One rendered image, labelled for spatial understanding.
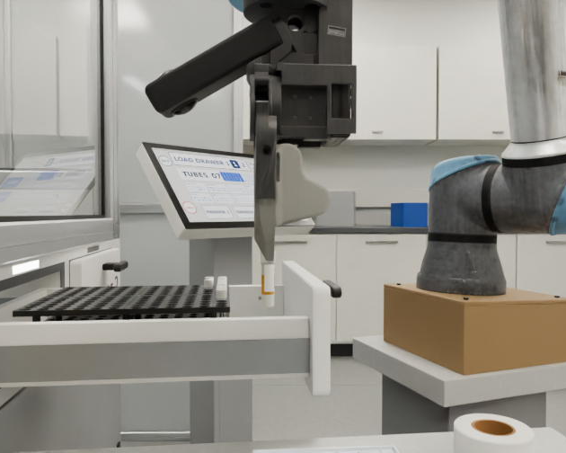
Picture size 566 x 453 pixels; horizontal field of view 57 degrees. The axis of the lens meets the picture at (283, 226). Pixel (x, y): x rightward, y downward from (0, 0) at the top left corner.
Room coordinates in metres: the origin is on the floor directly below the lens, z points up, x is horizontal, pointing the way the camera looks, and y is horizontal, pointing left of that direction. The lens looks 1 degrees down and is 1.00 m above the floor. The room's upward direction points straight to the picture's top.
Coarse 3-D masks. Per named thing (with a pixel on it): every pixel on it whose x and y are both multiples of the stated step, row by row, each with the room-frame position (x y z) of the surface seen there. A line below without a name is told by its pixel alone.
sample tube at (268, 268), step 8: (264, 264) 0.42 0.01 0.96; (272, 264) 0.42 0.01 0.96; (264, 272) 0.42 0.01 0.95; (272, 272) 0.42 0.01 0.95; (264, 280) 0.42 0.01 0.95; (272, 280) 0.42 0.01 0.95; (264, 288) 0.42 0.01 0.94; (272, 288) 0.42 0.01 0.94; (264, 296) 0.42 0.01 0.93; (272, 296) 0.43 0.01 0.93; (264, 304) 0.42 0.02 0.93; (272, 304) 0.43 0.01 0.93
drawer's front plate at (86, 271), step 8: (88, 256) 0.87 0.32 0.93; (96, 256) 0.88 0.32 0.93; (104, 256) 0.94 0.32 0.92; (112, 256) 1.01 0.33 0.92; (72, 264) 0.79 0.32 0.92; (80, 264) 0.79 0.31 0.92; (88, 264) 0.83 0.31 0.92; (96, 264) 0.88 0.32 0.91; (72, 272) 0.79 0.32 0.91; (80, 272) 0.79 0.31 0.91; (88, 272) 0.83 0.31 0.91; (96, 272) 0.88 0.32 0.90; (104, 272) 0.94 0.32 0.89; (112, 272) 1.01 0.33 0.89; (72, 280) 0.79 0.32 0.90; (80, 280) 0.79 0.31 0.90; (88, 280) 0.83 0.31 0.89; (96, 280) 0.88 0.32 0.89; (104, 280) 0.94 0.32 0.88; (112, 280) 1.01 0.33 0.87
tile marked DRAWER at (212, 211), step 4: (204, 208) 1.42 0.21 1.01; (208, 208) 1.43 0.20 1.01; (212, 208) 1.44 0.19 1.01; (216, 208) 1.45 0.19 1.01; (220, 208) 1.46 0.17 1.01; (224, 208) 1.47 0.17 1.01; (228, 208) 1.48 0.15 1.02; (208, 212) 1.42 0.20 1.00; (212, 212) 1.42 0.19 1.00; (216, 212) 1.43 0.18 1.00; (220, 212) 1.45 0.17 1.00; (224, 212) 1.46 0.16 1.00; (228, 212) 1.47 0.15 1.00; (208, 216) 1.41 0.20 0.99; (212, 216) 1.41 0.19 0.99; (216, 216) 1.42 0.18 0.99; (220, 216) 1.44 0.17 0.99; (224, 216) 1.44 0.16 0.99; (228, 216) 1.46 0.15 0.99; (232, 216) 1.47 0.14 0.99
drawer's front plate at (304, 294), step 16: (288, 272) 0.71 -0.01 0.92; (304, 272) 0.63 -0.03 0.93; (288, 288) 0.71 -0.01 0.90; (304, 288) 0.57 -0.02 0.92; (320, 288) 0.51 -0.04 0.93; (288, 304) 0.71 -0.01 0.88; (304, 304) 0.57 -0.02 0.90; (320, 304) 0.51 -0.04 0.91; (320, 320) 0.51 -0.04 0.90; (320, 336) 0.51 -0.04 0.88; (320, 352) 0.51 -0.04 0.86; (320, 368) 0.51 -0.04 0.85; (320, 384) 0.51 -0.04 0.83
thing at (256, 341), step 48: (240, 288) 0.76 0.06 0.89; (0, 336) 0.50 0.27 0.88; (48, 336) 0.50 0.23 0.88; (96, 336) 0.51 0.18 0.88; (144, 336) 0.51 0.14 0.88; (192, 336) 0.52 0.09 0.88; (240, 336) 0.52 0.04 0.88; (288, 336) 0.53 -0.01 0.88; (0, 384) 0.50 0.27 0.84; (48, 384) 0.50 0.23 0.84; (96, 384) 0.51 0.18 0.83
